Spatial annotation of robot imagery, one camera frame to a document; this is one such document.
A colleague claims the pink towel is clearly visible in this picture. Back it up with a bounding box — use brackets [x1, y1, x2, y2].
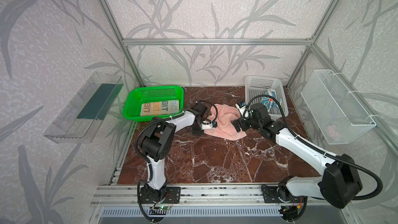
[204, 104, 247, 141]

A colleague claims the cream lettered towel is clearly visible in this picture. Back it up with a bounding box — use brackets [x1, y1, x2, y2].
[140, 100, 180, 116]

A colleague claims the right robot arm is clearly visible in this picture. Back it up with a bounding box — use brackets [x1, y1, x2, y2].
[232, 102, 363, 208]

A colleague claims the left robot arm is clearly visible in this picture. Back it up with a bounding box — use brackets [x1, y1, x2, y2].
[135, 103, 207, 195]

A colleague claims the teal patterned towel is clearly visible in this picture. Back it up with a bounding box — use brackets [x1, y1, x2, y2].
[260, 89, 281, 115]

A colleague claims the white plastic basket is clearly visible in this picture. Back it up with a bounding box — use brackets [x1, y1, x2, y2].
[245, 76, 289, 120]

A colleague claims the green plastic basket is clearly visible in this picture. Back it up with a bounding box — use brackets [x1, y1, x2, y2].
[123, 86, 184, 122]

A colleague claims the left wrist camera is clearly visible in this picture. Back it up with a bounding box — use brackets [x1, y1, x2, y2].
[200, 119, 218, 130]

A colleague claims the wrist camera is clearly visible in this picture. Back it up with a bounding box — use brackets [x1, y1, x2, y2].
[200, 119, 218, 130]
[235, 100, 250, 119]

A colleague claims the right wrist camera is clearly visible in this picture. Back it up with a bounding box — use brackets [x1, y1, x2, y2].
[235, 100, 250, 119]

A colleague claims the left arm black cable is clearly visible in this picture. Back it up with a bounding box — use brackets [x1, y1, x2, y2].
[133, 100, 219, 181]

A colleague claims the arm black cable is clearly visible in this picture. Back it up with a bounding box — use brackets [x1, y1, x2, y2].
[245, 94, 383, 201]
[133, 100, 219, 181]

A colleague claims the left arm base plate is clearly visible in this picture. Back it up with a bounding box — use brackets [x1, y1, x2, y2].
[138, 186, 181, 204]

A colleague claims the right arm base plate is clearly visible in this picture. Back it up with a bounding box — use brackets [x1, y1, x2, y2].
[260, 185, 302, 204]

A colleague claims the white wire mesh basket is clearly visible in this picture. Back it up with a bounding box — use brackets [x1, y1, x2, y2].
[301, 69, 377, 145]

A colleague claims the aluminium cage frame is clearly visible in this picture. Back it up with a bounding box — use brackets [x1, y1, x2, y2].
[86, 0, 398, 156]

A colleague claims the aluminium front rail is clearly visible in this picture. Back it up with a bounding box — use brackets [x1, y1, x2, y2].
[90, 183, 304, 207]

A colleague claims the clear acrylic wall shelf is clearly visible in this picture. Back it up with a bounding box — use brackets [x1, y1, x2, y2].
[44, 72, 124, 144]

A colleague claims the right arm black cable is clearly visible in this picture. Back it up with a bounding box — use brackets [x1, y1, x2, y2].
[245, 94, 383, 201]

